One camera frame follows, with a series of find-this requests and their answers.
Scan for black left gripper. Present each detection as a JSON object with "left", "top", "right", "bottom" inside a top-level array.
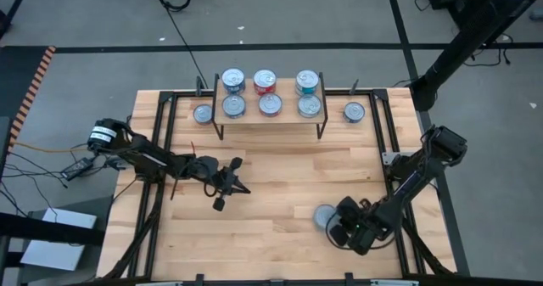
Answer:
[{"left": 211, "top": 157, "right": 252, "bottom": 213}]

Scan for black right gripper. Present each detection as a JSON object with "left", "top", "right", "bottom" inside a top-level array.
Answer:
[{"left": 328, "top": 195, "right": 385, "bottom": 256}]

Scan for round silver-lidded tuna can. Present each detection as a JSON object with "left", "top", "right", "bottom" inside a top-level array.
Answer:
[
  {"left": 193, "top": 104, "right": 215, "bottom": 126},
  {"left": 312, "top": 204, "right": 339, "bottom": 231}
]

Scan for wooden shelf black metal legs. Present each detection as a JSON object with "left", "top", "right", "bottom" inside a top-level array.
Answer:
[{"left": 211, "top": 71, "right": 330, "bottom": 141}]

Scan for black power adapter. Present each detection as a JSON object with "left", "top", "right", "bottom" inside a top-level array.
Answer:
[{"left": 60, "top": 157, "right": 95, "bottom": 181}]

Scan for white flat box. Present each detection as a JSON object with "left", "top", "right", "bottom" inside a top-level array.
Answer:
[{"left": 20, "top": 208, "right": 98, "bottom": 272}]

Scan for black metal beam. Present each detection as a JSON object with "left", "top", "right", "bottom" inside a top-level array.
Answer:
[{"left": 0, "top": 211, "right": 107, "bottom": 247}]

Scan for black mat orange striped edge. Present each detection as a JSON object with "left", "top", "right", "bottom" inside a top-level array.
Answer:
[{"left": 0, "top": 45, "right": 57, "bottom": 154}]

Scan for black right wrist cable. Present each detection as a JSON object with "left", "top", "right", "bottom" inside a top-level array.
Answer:
[{"left": 324, "top": 217, "right": 353, "bottom": 249}]

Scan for black metal table frame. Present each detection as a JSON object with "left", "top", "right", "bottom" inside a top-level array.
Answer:
[{"left": 97, "top": 77, "right": 457, "bottom": 286}]

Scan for long yellow floor cable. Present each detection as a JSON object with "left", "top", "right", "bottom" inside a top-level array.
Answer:
[{"left": 12, "top": 139, "right": 90, "bottom": 154}]

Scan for black looped floor cable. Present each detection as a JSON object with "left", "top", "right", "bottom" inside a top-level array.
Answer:
[{"left": 156, "top": 0, "right": 210, "bottom": 90}]

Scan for thin black floor cable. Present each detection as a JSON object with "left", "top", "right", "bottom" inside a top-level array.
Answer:
[
  {"left": 462, "top": 33, "right": 515, "bottom": 68},
  {"left": 0, "top": 149, "right": 64, "bottom": 219}
]

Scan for tall black post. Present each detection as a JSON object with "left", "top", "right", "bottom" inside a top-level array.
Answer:
[{"left": 410, "top": 0, "right": 543, "bottom": 112}]

